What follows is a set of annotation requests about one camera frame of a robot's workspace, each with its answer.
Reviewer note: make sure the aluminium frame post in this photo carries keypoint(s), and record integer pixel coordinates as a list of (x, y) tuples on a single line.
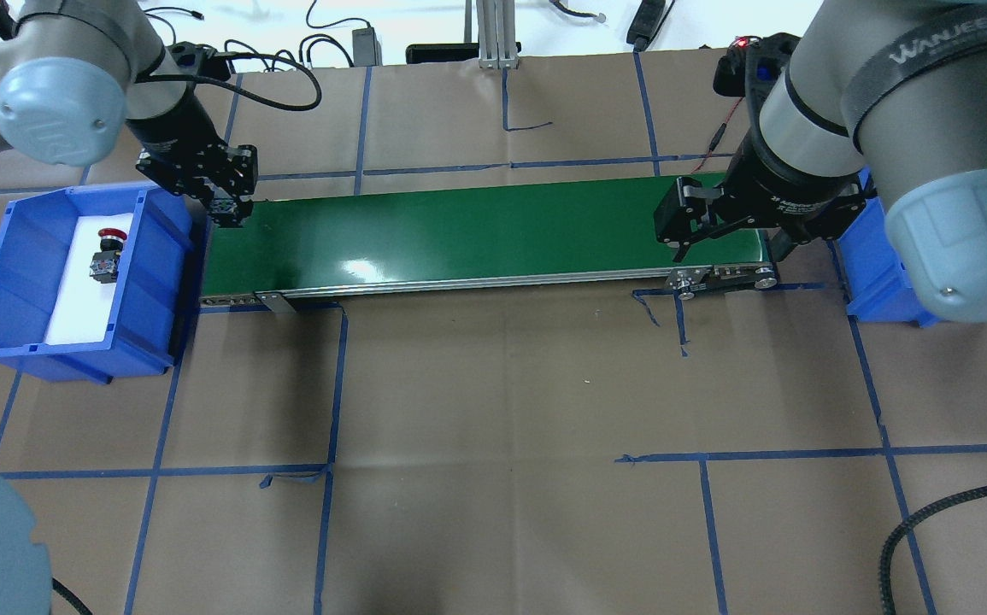
[(496, 31)]

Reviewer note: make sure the blue bin with buttons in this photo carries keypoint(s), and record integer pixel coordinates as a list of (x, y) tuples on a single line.
[(35, 237)]

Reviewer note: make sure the blue destination bin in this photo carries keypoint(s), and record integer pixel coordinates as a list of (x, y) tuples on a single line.
[(880, 290)]

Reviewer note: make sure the white foam pad source bin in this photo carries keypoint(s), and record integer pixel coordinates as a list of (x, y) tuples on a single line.
[(83, 305)]

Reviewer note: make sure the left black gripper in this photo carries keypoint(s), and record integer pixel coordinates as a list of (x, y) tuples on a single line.
[(170, 130)]

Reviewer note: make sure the green conveyor belt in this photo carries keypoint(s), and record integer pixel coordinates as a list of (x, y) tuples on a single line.
[(575, 232)]

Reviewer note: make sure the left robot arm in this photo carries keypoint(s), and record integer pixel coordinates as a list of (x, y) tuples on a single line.
[(77, 73)]

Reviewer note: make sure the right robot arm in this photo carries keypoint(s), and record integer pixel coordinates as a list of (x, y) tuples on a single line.
[(898, 88)]

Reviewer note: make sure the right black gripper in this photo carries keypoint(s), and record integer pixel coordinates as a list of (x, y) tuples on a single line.
[(777, 190)]

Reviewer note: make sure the red push button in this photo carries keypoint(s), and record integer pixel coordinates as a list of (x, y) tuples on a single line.
[(105, 263)]

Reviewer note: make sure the black power adapter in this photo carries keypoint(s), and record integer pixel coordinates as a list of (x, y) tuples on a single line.
[(366, 49)]

